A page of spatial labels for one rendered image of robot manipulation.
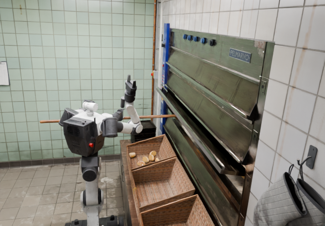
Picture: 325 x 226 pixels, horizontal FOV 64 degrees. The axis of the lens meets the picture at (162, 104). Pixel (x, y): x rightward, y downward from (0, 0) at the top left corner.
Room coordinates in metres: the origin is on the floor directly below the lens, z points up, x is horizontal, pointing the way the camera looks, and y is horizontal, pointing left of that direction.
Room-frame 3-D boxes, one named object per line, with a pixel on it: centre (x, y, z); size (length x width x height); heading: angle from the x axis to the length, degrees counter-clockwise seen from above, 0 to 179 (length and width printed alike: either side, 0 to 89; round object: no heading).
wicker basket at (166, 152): (2.63, 0.12, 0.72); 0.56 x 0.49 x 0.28; 13
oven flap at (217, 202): (2.14, -0.27, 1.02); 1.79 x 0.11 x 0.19; 13
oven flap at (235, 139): (2.14, -0.27, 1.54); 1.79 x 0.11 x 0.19; 13
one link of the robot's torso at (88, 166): (1.94, 0.59, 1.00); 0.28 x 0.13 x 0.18; 13
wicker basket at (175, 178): (2.07, -0.01, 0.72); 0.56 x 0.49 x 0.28; 14
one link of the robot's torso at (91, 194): (2.01, 0.60, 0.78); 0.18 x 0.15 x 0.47; 103
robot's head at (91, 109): (2.02, 0.59, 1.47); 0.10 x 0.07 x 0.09; 68
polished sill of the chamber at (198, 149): (2.14, -0.29, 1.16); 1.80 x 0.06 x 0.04; 13
